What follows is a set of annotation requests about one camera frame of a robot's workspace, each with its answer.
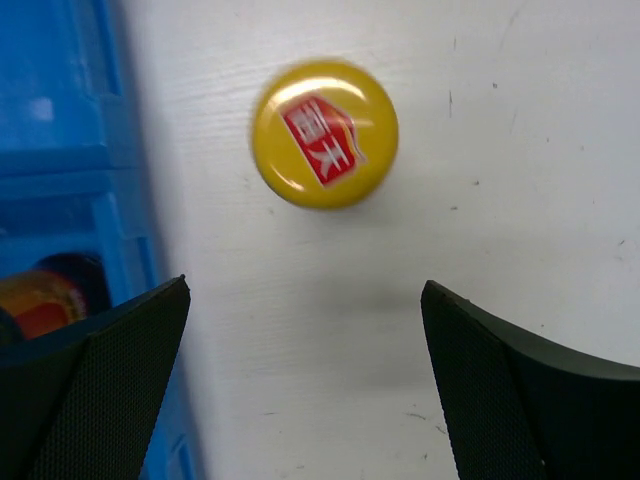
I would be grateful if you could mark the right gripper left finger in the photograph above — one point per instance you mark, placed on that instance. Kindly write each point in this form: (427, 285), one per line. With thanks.
(82, 402)

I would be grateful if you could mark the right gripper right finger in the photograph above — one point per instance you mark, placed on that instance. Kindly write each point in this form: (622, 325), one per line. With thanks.
(519, 406)

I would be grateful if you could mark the red-lid sauce jar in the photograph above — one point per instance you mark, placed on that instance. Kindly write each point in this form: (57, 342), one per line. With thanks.
(55, 292)

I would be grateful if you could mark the yellow-cap sauce bottle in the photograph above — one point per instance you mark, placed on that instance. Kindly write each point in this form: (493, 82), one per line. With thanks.
(324, 134)

